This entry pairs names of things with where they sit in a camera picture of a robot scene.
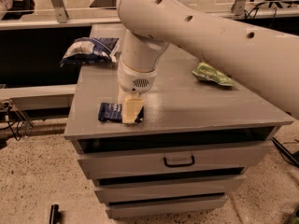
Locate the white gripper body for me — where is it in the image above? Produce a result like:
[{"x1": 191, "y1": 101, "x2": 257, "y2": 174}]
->
[{"x1": 117, "y1": 61, "x2": 157, "y2": 104}]

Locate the blue rxbar blueberry bar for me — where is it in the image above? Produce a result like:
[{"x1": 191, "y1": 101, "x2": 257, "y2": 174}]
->
[{"x1": 98, "y1": 103, "x2": 144, "y2": 124}]

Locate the black chair left background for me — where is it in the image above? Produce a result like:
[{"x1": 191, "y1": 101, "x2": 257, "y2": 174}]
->
[{"x1": 0, "y1": 0, "x2": 36, "y2": 21}]

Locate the black object on floor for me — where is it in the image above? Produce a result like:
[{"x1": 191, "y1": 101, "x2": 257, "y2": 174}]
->
[{"x1": 49, "y1": 204, "x2": 61, "y2": 224}]

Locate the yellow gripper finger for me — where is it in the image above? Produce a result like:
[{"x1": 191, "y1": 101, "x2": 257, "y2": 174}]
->
[{"x1": 121, "y1": 92, "x2": 145, "y2": 124}]

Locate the black cables left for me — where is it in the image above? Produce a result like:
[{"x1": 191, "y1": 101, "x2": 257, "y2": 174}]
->
[{"x1": 0, "y1": 100, "x2": 34, "y2": 142}]

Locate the blue white chip bag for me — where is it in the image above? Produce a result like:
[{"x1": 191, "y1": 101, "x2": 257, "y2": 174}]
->
[{"x1": 60, "y1": 37, "x2": 120, "y2": 66}]

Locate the black drawer handle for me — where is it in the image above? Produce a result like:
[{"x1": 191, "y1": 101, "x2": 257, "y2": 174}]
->
[{"x1": 163, "y1": 155, "x2": 195, "y2": 168}]

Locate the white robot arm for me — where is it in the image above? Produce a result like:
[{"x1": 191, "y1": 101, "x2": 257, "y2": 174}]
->
[{"x1": 117, "y1": 0, "x2": 299, "y2": 119}]

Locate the grey drawer cabinet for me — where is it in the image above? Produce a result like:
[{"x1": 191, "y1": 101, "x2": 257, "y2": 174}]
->
[{"x1": 64, "y1": 22, "x2": 294, "y2": 220}]

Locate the green snack bag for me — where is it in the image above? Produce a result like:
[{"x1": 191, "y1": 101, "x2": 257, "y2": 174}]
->
[{"x1": 192, "y1": 62, "x2": 234, "y2": 87}]

